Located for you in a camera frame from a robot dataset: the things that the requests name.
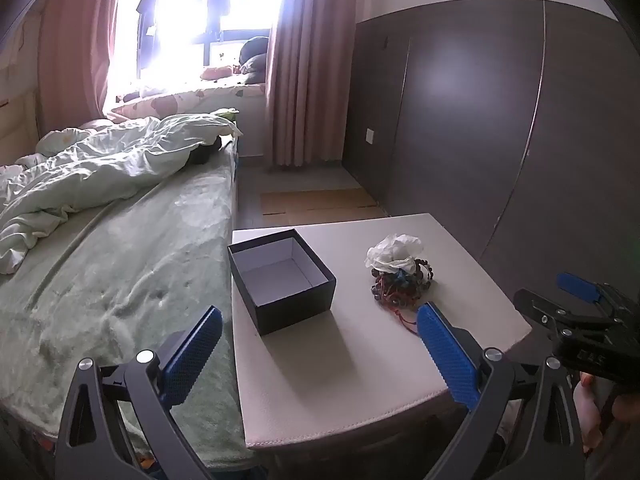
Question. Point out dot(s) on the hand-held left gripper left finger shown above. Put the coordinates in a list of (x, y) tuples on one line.
[(192, 355)]

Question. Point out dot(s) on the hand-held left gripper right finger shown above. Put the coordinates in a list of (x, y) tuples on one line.
[(445, 355)]

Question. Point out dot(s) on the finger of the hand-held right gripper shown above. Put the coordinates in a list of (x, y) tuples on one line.
[(542, 312), (577, 286)]

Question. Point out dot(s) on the dark jewelry box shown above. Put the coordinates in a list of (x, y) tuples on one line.
[(295, 310)]

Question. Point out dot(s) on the person's right hand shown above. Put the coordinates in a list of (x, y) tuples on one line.
[(587, 410)]

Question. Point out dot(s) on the white side table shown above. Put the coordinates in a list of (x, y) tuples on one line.
[(350, 375)]

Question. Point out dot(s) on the green bed blanket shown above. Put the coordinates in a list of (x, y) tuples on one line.
[(125, 285)]

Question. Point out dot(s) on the white crumpled tissue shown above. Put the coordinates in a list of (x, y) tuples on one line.
[(392, 252)]

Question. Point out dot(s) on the flat cardboard sheet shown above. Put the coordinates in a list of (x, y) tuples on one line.
[(320, 205)]

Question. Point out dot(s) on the dark brown wardrobe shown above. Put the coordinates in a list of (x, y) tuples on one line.
[(465, 125)]

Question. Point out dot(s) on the pale green duvet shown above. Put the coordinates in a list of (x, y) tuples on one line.
[(100, 160)]

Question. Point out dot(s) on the green plush toy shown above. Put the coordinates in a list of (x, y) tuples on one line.
[(227, 114)]

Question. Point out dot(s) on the pink pillow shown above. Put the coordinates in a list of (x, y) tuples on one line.
[(97, 125)]

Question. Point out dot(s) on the small white printed pillow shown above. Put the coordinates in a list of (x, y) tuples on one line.
[(62, 141)]

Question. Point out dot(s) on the long patterned pillow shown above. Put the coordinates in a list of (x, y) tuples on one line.
[(175, 102)]

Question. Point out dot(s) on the pink cushion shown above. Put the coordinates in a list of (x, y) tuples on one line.
[(217, 72)]

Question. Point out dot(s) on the pink curtain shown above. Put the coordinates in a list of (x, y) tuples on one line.
[(310, 85), (75, 50)]

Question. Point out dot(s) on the dark cushion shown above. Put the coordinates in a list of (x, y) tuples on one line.
[(255, 60)]

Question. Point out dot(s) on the light wooden cabinet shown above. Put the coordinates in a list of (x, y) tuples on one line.
[(15, 110)]

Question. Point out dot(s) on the bright window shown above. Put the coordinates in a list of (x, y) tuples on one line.
[(220, 45)]

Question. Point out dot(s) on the white wall socket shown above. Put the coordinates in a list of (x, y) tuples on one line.
[(370, 136)]

